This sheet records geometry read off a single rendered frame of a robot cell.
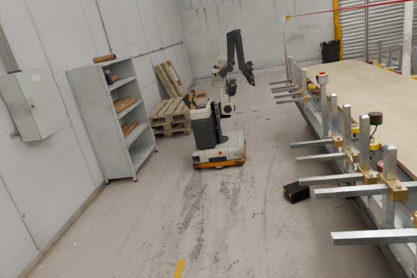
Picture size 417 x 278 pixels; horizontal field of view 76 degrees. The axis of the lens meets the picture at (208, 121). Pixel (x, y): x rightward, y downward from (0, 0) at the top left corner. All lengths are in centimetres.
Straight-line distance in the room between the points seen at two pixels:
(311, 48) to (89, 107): 748
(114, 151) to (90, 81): 91
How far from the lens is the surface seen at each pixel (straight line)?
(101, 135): 360
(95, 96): 345
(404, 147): 175
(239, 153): 330
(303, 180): 149
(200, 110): 319
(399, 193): 128
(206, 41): 933
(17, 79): 274
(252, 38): 923
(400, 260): 138
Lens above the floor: 167
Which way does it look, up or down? 19 degrees down
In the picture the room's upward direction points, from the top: 12 degrees counter-clockwise
